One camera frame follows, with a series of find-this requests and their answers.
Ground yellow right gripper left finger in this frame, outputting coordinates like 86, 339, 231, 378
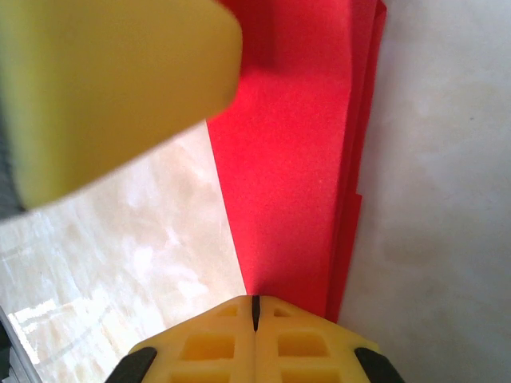
105, 294, 257, 383

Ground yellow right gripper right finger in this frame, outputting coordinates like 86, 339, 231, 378
255, 294, 406, 383

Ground red paper sheet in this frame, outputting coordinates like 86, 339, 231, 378
205, 0, 388, 324

